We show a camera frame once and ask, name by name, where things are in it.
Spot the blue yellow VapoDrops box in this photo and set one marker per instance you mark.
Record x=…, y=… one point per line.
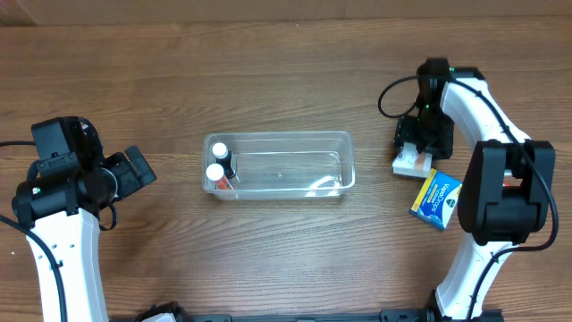
x=437, y=199

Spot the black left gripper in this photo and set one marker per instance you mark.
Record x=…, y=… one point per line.
x=123, y=174

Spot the white plaster box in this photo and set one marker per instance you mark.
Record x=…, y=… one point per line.
x=410, y=162

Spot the dark syrup bottle white cap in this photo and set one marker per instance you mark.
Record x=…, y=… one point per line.
x=225, y=158

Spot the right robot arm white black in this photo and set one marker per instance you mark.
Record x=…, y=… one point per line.
x=476, y=165

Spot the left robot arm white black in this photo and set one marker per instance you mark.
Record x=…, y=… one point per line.
x=58, y=207

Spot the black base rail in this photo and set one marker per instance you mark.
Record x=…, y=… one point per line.
x=176, y=312

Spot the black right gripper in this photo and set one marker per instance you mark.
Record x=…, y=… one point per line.
x=423, y=139

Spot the orange vitamin tube white cap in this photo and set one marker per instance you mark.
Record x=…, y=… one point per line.
x=216, y=174

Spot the clear plastic container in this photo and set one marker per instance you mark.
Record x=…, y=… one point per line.
x=284, y=164

